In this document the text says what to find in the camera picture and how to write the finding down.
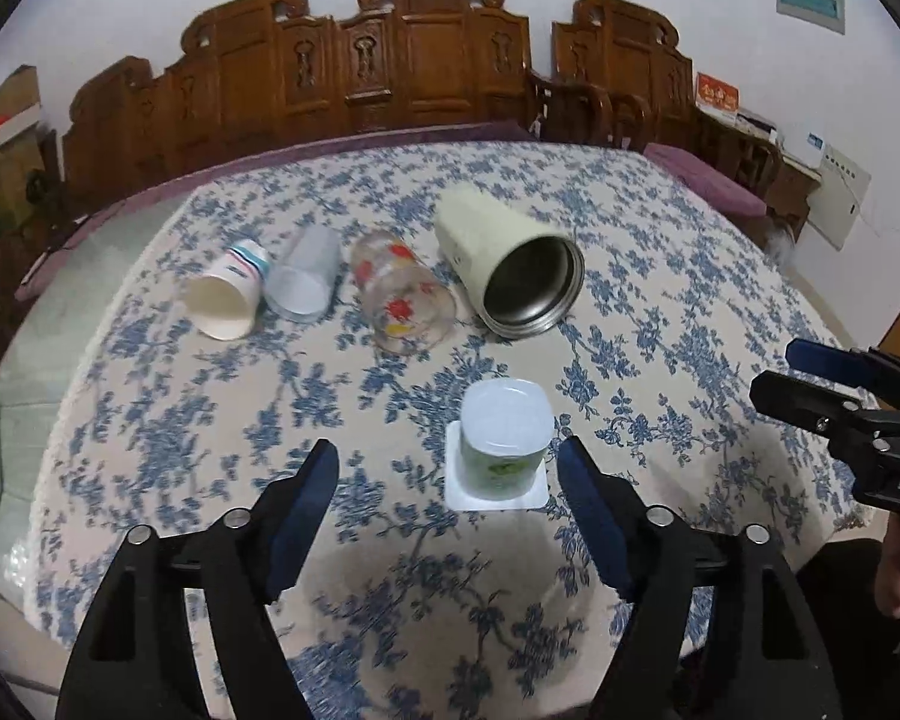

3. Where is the cream steel thermos cup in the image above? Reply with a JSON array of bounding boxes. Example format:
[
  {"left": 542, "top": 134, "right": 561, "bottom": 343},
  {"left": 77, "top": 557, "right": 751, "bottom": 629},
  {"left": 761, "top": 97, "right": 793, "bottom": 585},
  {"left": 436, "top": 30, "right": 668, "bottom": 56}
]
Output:
[{"left": 433, "top": 184, "right": 587, "bottom": 339}]

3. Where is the translucent plastic cup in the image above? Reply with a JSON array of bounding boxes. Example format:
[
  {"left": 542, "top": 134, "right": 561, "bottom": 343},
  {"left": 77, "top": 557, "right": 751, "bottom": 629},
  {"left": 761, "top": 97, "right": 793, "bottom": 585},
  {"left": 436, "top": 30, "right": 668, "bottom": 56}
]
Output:
[{"left": 263, "top": 224, "right": 344, "bottom": 324}]

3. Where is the wooden side table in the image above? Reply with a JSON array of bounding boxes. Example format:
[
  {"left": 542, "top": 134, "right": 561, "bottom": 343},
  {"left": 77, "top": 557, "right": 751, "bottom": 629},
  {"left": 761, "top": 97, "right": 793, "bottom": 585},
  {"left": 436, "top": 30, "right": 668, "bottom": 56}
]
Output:
[{"left": 694, "top": 105, "right": 824, "bottom": 242}]

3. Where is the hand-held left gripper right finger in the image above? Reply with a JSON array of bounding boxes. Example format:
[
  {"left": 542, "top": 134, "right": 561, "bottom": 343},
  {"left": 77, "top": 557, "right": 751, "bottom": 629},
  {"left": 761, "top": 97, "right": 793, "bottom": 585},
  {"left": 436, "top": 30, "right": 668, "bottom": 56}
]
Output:
[{"left": 556, "top": 435, "right": 845, "bottom": 720}]

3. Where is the carved wooden sofa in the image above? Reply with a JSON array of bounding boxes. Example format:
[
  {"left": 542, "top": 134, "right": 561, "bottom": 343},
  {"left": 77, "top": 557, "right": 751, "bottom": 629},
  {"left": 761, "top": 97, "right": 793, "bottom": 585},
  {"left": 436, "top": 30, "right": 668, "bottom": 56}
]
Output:
[{"left": 58, "top": 0, "right": 535, "bottom": 202}]

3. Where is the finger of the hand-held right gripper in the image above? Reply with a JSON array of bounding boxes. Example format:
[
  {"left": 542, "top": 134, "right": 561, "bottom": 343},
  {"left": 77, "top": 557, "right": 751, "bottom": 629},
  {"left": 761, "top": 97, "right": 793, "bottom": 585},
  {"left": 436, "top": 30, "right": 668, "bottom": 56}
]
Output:
[
  {"left": 785, "top": 338, "right": 900, "bottom": 391},
  {"left": 749, "top": 370, "right": 867, "bottom": 437}
]

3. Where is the red flower glass cup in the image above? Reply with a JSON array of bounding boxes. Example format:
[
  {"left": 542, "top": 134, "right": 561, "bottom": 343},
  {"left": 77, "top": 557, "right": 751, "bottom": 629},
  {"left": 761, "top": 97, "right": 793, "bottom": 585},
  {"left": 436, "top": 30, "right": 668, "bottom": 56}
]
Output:
[{"left": 349, "top": 231, "right": 458, "bottom": 356}]

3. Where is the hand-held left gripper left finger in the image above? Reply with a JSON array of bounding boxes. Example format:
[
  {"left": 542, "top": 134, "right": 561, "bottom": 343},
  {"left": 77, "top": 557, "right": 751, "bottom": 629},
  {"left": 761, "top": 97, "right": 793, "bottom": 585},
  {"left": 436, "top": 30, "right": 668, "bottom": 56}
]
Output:
[{"left": 56, "top": 437, "right": 340, "bottom": 720}]

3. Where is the blue floral tablecloth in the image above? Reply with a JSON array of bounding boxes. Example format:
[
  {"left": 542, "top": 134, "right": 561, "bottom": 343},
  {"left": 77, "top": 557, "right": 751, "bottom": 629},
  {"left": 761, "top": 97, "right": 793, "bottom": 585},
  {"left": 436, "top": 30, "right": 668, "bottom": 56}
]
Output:
[{"left": 33, "top": 141, "right": 876, "bottom": 720}]

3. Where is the brown cardboard box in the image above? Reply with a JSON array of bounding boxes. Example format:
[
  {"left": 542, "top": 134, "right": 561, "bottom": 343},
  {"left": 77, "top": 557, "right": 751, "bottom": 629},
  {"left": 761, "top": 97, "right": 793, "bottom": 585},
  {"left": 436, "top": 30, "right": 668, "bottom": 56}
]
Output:
[{"left": 0, "top": 126, "right": 62, "bottom": 260}]

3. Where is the wall electrical panel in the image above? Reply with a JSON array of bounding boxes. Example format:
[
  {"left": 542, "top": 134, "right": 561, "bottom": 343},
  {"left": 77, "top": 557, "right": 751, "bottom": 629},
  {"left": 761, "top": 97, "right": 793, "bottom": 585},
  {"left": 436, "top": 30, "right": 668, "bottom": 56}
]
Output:
[{"left": 775, "top": 0, "right": 848, "bottom": 36}]

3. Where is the white red cardboard box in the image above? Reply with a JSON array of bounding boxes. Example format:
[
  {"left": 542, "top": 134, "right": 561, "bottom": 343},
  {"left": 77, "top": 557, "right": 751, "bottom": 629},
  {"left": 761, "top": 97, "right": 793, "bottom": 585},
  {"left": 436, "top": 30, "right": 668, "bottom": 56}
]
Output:
[{"left": 0, "top": 64, "right": 43, "bottom": 155}]

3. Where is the striped white paper cup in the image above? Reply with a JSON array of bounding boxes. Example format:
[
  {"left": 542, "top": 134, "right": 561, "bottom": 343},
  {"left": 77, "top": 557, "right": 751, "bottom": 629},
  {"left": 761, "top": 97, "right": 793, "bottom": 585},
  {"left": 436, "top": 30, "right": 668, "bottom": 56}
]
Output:
[{"left": 185, "top": 238, "right": 273, "bottom": 341}]

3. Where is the purple armchair cushion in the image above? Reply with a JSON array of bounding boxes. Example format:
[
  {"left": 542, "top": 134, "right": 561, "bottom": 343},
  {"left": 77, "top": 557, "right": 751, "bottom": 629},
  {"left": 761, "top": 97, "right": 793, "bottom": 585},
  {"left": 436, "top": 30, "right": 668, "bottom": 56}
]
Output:
[{"left": 643, "top": 141, "right": 770, "bottom": 219}]

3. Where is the white wall box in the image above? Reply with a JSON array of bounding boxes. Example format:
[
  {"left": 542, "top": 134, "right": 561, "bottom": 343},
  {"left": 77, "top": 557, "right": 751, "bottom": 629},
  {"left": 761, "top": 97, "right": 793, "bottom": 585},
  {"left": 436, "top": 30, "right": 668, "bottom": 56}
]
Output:
[{"left": 798, "top": 141, "right": 872, "bottom": 253}]

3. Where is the white green-label yogurt cup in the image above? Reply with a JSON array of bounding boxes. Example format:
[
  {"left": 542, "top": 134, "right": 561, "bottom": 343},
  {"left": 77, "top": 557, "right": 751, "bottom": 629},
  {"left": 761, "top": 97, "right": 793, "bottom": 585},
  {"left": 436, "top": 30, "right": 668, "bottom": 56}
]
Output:
[{"left": 444, "top": 379, "right": 555, "bottom": 512}]

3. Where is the carved wooden armchair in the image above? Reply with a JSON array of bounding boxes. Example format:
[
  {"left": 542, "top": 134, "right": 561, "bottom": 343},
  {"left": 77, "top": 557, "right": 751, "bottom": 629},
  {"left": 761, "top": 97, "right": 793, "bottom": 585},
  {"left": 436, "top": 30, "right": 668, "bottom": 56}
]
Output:
[{"left": 527, "top": 0, "right": 786, "bottom": 197}]

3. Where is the red desk calendar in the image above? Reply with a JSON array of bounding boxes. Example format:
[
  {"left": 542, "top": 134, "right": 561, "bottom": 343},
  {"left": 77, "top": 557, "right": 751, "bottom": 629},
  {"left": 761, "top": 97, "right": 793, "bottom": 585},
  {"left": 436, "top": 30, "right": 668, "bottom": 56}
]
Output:
[{"left": 694, "top": 73, "right": 742, "bottom": 116}]

